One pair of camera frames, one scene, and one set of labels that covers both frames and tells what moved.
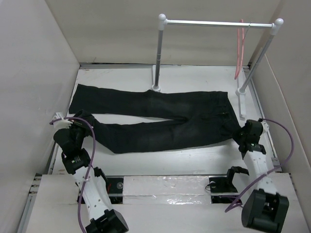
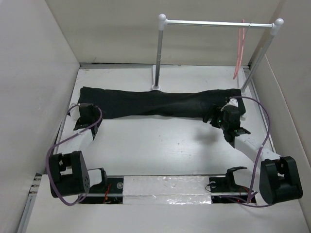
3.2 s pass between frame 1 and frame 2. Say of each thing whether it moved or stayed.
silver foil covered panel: stayed
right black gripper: moved
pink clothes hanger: stayed
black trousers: moved
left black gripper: moved
